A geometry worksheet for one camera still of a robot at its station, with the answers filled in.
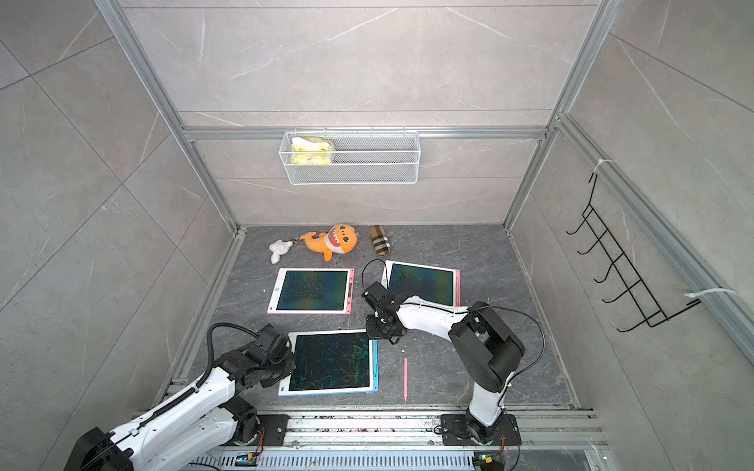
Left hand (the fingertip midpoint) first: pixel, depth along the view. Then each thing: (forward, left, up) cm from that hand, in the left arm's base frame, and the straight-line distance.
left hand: (299, 360), depth 85 cm
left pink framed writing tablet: (+24, 0, -1) cm, 25 cm away
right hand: (+7, -22, 0) cm, 24 cm away
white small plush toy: (+41, +14, +3) cm, 43 cm away
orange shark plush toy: (+42, -10, +6) cm, 44 cm away
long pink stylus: (-6, -31, 0) cm, 32 cm away
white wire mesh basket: (+60, -16, +29) cm, 69 cm away
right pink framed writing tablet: (+26, -43, -1) cm, 50 cm away
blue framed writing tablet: (-1, -9, -1) cm, 9 cm away
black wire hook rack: (-3, -81, +31) cm, 87 cm away
